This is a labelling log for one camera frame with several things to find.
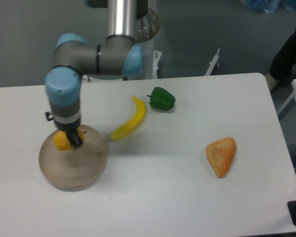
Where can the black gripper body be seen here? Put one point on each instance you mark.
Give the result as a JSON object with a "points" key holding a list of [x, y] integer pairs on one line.
{"points": [[66, 121]]}

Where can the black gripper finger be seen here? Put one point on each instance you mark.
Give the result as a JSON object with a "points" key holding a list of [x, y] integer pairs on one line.
{"points": [[76, 140]]}

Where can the yellow bell pepper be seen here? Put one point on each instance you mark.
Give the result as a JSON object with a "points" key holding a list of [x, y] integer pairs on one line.
{"points": [[62, 143]]}

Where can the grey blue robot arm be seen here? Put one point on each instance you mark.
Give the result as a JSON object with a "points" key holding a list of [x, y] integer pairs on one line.
{"points": [[73, 58]]}

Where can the beige round plate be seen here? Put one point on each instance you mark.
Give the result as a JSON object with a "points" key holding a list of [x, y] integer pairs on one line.
{"points": [[74, 170]]}

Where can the green bell pepper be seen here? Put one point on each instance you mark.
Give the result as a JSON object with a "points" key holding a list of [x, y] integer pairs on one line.
{"points": [[161, 99]]}

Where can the yellow banana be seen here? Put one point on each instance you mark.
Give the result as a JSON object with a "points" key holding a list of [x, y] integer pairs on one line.
{"points": [[133, 123]]}

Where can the orange bread slice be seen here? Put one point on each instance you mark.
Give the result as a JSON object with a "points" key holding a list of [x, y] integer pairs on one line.
{"points": [[220, 155]]}

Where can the person in black clothes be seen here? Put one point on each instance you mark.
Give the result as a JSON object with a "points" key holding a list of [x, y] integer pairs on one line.
{"points": [[282, 63]]}

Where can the blue plastic bag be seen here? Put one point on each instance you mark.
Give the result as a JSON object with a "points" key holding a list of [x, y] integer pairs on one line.
{"points": [[269, 6]]}

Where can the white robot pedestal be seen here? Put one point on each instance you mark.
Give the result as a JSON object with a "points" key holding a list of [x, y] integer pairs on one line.
{"points": [[149, 27]]}

